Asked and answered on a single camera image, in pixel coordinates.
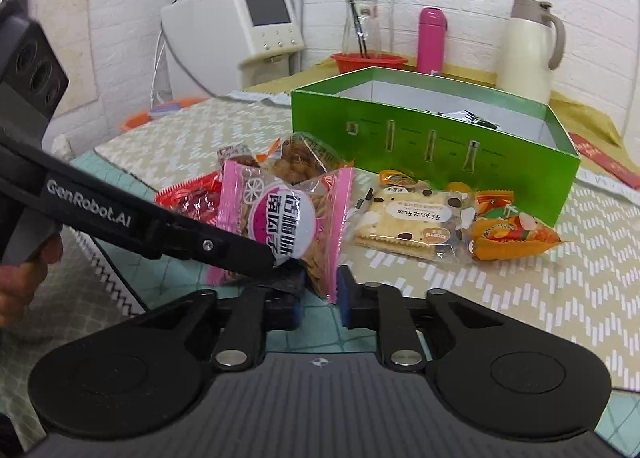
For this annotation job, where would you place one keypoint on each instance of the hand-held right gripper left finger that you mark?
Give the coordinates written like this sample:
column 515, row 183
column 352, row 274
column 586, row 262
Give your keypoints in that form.
column 296, row 315

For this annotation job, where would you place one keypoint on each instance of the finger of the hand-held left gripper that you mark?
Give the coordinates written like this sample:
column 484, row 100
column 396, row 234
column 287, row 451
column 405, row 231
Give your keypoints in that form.
column 220, row 245
column 280, row 283

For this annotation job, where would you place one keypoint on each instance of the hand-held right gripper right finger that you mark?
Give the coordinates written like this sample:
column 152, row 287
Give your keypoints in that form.
column 345, row 298

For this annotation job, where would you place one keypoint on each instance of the pink seed packet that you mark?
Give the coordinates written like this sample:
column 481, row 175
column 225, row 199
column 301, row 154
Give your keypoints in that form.
column 240, row 198

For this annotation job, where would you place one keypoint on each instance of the small red snack packet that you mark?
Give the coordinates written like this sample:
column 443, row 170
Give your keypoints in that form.
column 187, row 200

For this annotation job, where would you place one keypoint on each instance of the cream biscuit packet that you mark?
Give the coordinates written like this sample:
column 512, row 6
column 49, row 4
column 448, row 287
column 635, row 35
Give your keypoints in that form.
column 400, row 223

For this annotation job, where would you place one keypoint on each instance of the clear orange-edged nut packet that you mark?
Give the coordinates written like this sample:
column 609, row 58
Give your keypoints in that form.
column 300, row 158

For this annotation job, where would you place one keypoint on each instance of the green cardboard box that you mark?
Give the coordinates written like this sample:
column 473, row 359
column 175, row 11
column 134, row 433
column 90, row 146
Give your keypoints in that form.
column 325, row 138

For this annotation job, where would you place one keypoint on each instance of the yellow jelly cup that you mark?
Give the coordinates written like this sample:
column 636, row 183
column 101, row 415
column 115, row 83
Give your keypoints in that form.
column 457, row 190

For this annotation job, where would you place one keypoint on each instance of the orange striped snack packet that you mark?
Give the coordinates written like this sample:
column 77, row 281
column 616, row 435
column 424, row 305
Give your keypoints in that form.
column 492, row 203

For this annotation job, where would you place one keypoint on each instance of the orange jelly cup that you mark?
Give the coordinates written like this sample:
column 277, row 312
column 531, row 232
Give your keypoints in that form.
column 515, row 235

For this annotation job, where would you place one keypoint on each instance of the person's left hand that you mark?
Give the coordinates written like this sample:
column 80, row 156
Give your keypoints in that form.
column 20, row 293

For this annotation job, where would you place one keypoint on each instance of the beige hanging cloth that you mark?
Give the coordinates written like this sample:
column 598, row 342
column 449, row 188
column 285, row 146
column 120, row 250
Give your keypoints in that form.
column 65, row 28

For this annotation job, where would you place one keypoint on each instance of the small brown candy packet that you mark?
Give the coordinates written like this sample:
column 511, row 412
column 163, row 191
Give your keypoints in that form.
column 234, row 153

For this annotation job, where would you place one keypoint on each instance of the orange plastic basin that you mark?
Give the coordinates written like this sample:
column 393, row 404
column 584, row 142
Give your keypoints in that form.
column 135, row 120

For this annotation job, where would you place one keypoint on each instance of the white machine with screen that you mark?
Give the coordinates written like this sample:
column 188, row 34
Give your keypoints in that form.
column 210, row 38

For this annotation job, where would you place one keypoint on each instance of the patterned tablecloth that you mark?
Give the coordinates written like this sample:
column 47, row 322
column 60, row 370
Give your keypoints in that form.
column 550, row 298

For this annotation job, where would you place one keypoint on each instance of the red plastic basket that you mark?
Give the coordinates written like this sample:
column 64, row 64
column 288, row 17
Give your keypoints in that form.
column 370, row 64

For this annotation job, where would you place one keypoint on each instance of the black straw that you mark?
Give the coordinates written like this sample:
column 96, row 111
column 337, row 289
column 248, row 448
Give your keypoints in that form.
column 361, row 33
column 356, row 18

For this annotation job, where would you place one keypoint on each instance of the pink bottle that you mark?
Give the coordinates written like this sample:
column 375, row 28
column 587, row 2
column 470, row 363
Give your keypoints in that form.
column 431, row 43

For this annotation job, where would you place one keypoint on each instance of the glass pitcher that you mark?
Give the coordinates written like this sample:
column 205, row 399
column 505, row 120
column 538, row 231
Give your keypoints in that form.
column 372, row 23

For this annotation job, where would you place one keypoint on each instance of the red printed card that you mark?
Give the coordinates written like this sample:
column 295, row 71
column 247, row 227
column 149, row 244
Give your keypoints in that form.
column 610, row 160

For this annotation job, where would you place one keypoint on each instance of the cream thermos jug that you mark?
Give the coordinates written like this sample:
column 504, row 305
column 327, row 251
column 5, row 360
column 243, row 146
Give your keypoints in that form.
column 525, row 53

